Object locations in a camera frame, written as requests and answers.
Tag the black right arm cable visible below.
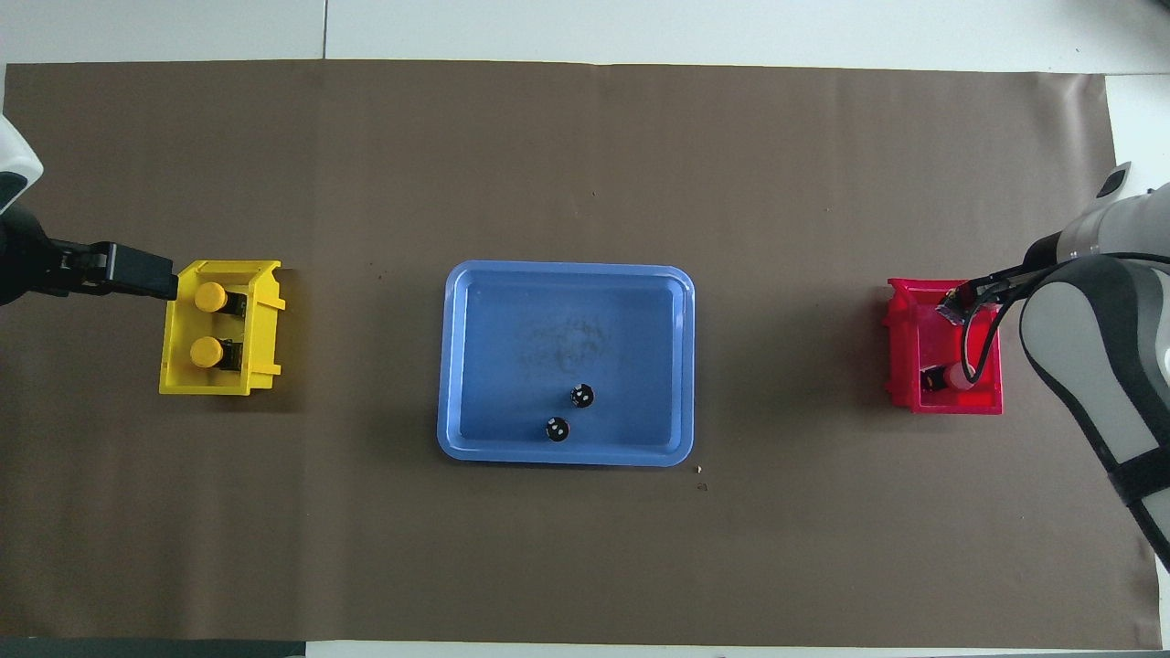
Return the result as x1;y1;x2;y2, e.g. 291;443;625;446
958;260;1170;385

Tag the red plastic bin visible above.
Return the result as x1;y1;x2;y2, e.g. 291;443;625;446
883;278;1005;416

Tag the yellow push button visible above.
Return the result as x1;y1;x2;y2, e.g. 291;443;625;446
189;335;246;371
194;281;250;318

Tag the brown table mat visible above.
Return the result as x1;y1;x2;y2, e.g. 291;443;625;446
0;59;1162;645

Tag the blue plastic tray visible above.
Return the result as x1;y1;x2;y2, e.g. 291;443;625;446
437;260;696;468

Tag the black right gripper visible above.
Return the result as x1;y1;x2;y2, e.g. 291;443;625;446
936;233;1066;326

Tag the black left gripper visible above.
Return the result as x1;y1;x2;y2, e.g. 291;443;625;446
0;218;179;307

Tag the yellow plastic bin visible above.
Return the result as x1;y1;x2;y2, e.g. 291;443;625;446
159;260;286;398

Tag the red push button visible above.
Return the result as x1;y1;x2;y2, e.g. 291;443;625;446
920;360;981;394

